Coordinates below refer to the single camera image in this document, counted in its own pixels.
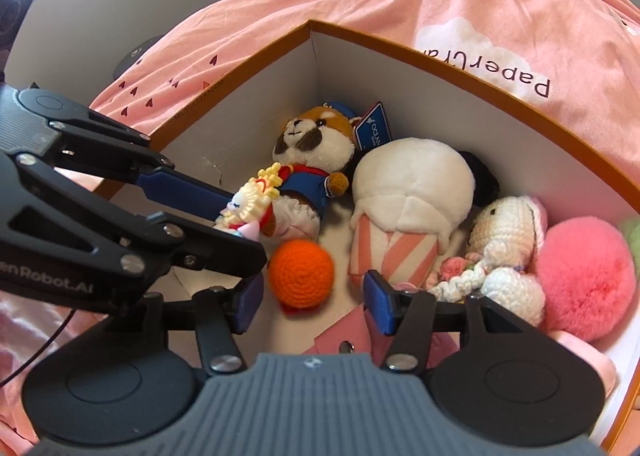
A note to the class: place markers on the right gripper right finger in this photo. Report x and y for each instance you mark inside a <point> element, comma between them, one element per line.
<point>408,317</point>

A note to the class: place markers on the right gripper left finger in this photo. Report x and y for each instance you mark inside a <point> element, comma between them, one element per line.
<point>220,314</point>

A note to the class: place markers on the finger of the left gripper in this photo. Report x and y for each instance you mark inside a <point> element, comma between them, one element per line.
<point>65,235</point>
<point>91,143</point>

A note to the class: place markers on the pink leather card holder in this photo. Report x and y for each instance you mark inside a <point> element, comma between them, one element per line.
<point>358,329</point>

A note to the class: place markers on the crochet orange strawberry toy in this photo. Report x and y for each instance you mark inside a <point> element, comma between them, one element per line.
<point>301,276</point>

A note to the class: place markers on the small crowned figurine magnet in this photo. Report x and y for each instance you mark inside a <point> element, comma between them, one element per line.
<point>251,206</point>

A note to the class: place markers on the white ice cream plush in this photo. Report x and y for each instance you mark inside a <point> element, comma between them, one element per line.
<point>410,195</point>

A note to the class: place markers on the white crochet bunny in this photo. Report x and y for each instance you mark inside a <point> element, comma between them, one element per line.
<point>500,254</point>

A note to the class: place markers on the pink green pompom peach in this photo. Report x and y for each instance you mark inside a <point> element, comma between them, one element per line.
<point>586,270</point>

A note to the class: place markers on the red panda sailor plush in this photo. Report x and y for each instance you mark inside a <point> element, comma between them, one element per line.
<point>314,149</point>

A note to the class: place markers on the pink fabric pouch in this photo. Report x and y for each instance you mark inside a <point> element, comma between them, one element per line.
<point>599,361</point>

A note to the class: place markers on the black round bin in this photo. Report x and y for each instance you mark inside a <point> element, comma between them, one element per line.
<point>133,56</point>

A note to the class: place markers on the orange cardboard box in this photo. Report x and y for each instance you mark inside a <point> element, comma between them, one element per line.
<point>226,134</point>

